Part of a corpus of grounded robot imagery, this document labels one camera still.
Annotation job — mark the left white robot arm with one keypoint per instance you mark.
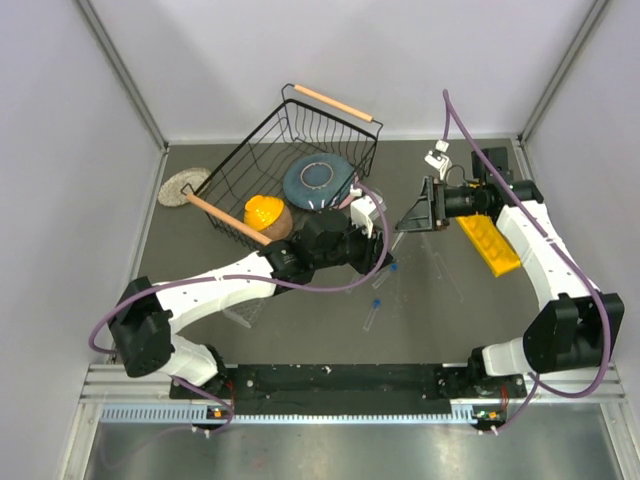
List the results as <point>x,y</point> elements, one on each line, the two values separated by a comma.
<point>149,318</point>

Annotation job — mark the blue capped tube middle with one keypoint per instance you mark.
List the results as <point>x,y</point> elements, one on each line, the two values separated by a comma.
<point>384,275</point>

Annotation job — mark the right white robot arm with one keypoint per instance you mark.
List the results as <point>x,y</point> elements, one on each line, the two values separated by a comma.
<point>508,223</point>

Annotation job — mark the woven round coaster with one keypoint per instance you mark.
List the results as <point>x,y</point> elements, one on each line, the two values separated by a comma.
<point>173,192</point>

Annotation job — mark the black wire basket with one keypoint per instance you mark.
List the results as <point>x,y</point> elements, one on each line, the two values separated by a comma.
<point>308,152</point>

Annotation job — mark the pink plate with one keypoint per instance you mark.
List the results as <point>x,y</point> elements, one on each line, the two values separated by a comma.
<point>351,192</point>

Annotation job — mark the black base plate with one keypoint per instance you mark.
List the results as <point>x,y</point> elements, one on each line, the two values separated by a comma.
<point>364,389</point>

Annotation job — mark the short glass test tube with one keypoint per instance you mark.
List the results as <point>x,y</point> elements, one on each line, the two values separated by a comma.
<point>398,238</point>

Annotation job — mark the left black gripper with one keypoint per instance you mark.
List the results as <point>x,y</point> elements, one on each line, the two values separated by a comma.
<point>372,249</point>

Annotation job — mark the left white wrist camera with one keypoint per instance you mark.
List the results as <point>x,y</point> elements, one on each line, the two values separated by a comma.
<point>363,210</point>

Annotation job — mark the blue capped tube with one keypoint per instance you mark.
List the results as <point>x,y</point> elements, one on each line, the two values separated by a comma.
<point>371,315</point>
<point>384,275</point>

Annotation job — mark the blue capped tube lower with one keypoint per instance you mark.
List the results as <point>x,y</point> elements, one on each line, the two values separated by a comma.
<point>371,315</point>

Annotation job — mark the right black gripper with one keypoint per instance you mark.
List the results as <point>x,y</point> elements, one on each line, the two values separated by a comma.
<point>420,215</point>

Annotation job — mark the clear acrylic tube rack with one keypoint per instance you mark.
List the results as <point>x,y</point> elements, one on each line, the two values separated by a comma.
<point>245,314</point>

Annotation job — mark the yellow and brown bowl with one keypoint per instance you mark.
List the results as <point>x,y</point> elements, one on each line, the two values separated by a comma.
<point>269,215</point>

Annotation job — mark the yellow test tube rack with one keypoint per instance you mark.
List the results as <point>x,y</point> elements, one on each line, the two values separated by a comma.
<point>490,244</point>

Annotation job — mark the blue ceramic plate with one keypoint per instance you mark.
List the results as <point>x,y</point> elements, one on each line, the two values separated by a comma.
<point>316,178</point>

